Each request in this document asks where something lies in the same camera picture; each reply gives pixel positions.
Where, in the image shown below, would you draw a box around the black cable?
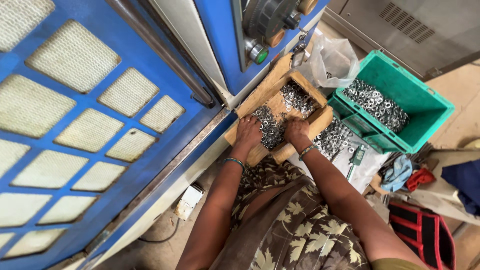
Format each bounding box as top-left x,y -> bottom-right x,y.
137,217 -> 181,244

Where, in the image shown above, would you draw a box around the clear plastic bag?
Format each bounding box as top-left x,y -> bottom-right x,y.
298,35 -> 361,89

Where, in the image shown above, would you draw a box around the white electrical box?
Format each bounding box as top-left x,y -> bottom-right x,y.
174,184 -> 205,221

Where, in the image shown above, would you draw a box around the blue machine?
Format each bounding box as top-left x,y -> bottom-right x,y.
0,0 -> 331,270

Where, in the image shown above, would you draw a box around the leaf print dress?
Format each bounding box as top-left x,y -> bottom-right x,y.
210,155 -> 376,270

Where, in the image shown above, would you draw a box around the dark blue cloth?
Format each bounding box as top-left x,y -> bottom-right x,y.
441,159 -> 480,217

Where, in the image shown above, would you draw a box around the cardboard box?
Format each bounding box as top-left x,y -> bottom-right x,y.
224,52 -> 334,167

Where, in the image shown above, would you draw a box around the green push button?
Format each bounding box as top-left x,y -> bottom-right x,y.
245,38 -> 270,65

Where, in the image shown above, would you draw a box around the digital caliper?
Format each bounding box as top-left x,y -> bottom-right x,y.
345,144 -> 368,182

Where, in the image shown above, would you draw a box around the pile of steel washers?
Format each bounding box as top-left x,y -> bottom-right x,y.
252,80 -> 316,151

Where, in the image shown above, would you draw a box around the person's left hand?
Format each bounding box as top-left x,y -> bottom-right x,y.
235,115 -> 263,150

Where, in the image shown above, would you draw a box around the green plastic crate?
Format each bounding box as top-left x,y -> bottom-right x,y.
327,50 -> 455,155

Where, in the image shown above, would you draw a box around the heap of steel washers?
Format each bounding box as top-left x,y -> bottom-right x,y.
313,117 -> 355,161

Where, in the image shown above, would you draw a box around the wrist bangle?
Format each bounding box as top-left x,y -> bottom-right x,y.
298,144 -> 319,162
223,157 -> 246,174

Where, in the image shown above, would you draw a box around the grey control dial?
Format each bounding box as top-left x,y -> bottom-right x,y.
242,0 -> 302,38

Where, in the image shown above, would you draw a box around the batch of steel washers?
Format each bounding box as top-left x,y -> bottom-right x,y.
342,78 -> 410,134

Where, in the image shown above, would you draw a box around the hanging keys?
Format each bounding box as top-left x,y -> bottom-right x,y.
290,32 -> 309,69

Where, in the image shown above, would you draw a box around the left wrist bangle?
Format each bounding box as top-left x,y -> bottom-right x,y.
223,157 -> 246,174

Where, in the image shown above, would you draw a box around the person's right hand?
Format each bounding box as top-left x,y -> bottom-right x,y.
283,116 -> 311,150

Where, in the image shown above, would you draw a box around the white sack sheet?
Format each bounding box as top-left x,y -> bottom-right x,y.
287,129 -> 392,194

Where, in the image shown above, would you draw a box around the grey metal cabinet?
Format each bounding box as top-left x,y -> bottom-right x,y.
323,0 -> 480,81

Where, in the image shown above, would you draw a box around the black red bag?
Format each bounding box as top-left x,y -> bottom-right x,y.
388,202 -> 457,270

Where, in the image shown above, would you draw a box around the right wrist bangle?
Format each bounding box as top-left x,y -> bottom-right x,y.
298,144 -> 319,162

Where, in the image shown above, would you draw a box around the red cloth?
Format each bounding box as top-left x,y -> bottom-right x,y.
406,167 -> 436,192

